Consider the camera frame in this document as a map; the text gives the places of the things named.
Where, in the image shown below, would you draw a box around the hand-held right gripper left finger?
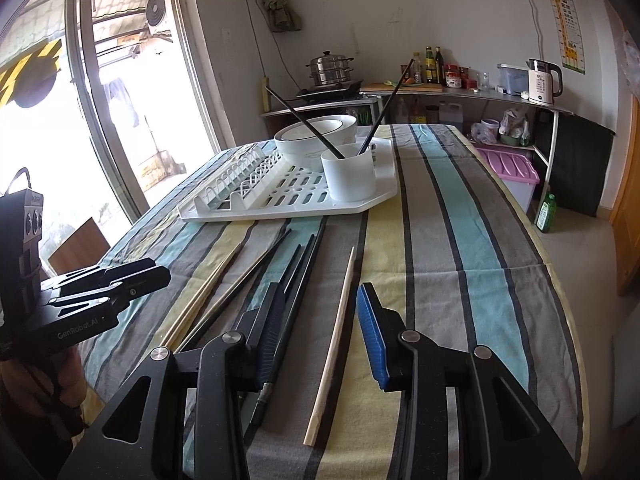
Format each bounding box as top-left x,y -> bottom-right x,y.
60,282 -> 288,480

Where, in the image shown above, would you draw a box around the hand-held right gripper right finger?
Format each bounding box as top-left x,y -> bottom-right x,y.
356,282 -> 583,480

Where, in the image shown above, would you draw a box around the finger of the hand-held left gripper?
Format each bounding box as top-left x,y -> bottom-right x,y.
52,258 -> 172,297
40,285 -> 138,323

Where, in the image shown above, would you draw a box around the wooden chopstick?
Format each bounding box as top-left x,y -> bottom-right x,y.
159,245 -> 248,350
167,247 -> 251,353
303,246 -> 357,447

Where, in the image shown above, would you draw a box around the black chopstick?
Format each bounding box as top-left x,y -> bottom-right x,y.
249,222 -> 327,431
282,234 -> 317,311
175,229 -> 293,356
265,86 -> 346,160
276,244 -> 304,296
357,58 -> 416,156

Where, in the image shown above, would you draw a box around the white utensil cup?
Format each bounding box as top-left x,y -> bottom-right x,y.
320,143 -> 377,202

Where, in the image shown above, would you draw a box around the person's left hand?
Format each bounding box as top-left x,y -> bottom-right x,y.
0,350 -> 86,441

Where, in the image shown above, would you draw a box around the brown wooden board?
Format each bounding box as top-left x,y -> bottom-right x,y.
47,217 -> 111,276

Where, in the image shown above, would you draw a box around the striped tablecloth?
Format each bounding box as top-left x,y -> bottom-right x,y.
80,122 -> 588,480

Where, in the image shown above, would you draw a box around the white plastic dish rack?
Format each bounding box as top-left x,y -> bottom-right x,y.
178,136 -> 399,222

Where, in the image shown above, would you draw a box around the hanging laundry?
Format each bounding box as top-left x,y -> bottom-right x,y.
102,77 -> 141,128

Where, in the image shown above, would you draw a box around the yellow black striped sign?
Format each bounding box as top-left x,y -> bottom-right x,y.
0,37 -> 63,111

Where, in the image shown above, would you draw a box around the white ceramic bowl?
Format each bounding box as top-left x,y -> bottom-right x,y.
300,114 -> 359,145
274,117 -> 353,171

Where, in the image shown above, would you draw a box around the green plastic bottle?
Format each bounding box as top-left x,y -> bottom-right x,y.
535,193 -> 557,233

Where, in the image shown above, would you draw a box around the pink plastic storage box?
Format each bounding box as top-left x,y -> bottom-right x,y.
472,146 -> 542,213

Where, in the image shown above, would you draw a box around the wooden stove stand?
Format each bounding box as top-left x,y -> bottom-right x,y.
260,91 -> 383,128

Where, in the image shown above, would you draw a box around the grey plastic container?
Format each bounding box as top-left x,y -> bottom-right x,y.
439,101 -> 463,133

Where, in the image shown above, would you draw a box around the black induction cooker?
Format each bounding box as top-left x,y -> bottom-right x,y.
295,79 -> 364,101

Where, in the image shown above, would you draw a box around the snack bags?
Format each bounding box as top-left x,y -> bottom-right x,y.
500,107 -> 531,147

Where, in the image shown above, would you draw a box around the wooden cutting board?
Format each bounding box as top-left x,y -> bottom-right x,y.
359,81 -> 446,93

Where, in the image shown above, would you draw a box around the outdoor air conditioner unit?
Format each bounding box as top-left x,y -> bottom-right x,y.
142,0 -> 173,36

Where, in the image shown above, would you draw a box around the steel steamer pot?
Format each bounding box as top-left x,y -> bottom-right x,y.
306,50 -> 355,87

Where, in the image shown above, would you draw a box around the metal kitchen shelf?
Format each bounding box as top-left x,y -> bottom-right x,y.
357,85 -> 576,191

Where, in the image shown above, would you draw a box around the black cabinet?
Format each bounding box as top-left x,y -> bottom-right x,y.
534,110 -> 617,218

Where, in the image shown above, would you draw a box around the wooden door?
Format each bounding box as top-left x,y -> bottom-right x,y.
610,105 -> 640,296

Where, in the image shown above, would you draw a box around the plastic water container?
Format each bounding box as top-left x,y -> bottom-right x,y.
496,63 -> 531,96

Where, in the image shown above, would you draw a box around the white electric kettle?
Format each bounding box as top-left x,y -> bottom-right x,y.
525,58 -> 564,107

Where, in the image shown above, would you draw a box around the hanging plastic bags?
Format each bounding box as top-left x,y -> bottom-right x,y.
612,30 -> 640,91

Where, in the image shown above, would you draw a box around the sliding glass door frame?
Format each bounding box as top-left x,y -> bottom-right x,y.
65,0 -> 236,226

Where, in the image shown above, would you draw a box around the black power cable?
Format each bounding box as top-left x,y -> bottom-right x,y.
242,0 -> 301,103

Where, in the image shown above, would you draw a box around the grey wall cable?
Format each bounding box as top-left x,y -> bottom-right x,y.
515,0 -> 547,61

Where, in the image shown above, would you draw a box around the giraffe wall poster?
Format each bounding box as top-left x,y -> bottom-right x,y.
544,0 -> 587,77

